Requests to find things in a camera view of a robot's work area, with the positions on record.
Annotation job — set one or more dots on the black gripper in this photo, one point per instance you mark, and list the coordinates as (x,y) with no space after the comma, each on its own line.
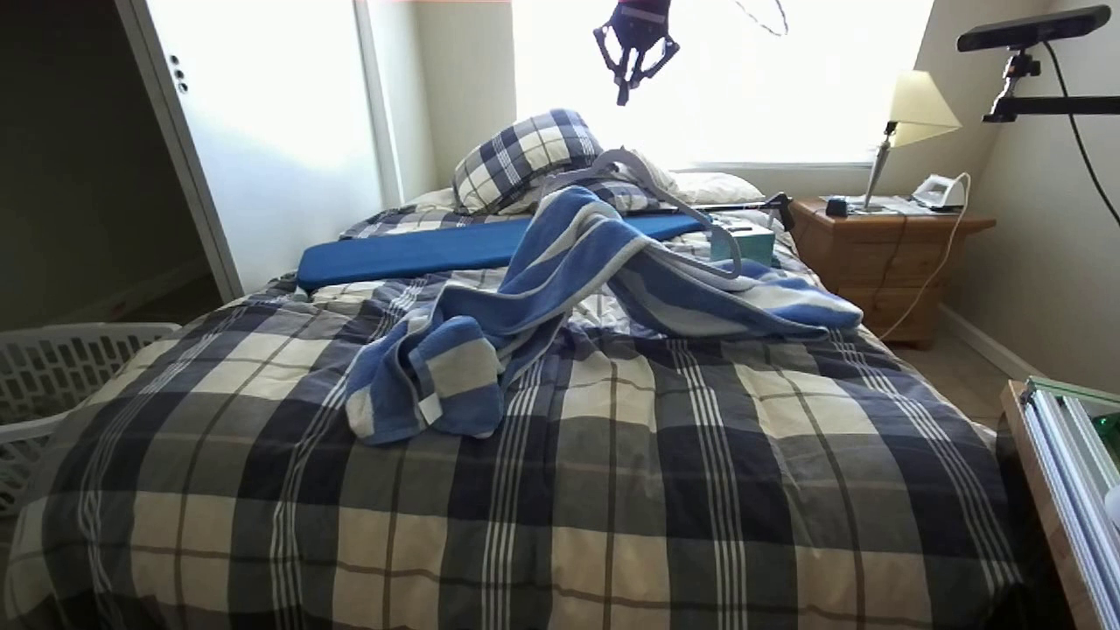
(637,23)

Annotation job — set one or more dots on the blue white striped towel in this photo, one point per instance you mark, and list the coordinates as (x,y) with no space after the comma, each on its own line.
(570,250)

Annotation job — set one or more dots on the plaid bed comforter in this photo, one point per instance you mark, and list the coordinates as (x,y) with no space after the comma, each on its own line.
(702,491)

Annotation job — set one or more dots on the plaid pillow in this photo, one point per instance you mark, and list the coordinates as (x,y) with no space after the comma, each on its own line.
(525,150)

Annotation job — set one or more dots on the white pillow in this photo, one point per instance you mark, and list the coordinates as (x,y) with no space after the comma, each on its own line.
(717,185)

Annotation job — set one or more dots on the bright window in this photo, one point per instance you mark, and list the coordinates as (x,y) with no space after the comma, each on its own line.
(815,93)

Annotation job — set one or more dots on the black metal rod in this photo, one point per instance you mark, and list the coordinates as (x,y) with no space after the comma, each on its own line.
(777,205)

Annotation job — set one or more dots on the teal tissue box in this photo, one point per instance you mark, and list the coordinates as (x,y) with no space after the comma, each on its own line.
(758,241)

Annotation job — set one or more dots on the small black nightstand object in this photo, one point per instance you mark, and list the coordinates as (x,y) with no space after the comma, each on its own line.
(839,208)

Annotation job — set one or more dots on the table lamp cream shade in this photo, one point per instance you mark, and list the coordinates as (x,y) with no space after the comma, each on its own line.
(923,106)

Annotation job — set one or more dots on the blue padded board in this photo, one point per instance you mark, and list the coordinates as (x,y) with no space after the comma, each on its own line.
(406,250)

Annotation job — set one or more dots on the wooden nightstand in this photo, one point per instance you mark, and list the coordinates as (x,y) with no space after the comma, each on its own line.
(875,255)

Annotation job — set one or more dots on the white desk phone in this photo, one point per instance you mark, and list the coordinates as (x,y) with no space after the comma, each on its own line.
(939,191)

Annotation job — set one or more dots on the white sliding closet door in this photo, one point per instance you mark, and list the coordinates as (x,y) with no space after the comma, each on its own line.
(280,128)

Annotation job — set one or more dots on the white framed rack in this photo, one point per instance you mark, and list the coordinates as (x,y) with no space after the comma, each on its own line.
(1070,491)

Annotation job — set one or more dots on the white plastic laundry basket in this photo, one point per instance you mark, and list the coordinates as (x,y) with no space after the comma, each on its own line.
(71,372)

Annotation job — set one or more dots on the black stereo camera bar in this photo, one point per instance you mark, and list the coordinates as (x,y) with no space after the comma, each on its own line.
(1032,26)

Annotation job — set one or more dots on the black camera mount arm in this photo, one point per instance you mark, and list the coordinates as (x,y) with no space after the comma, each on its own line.
(1055,101)

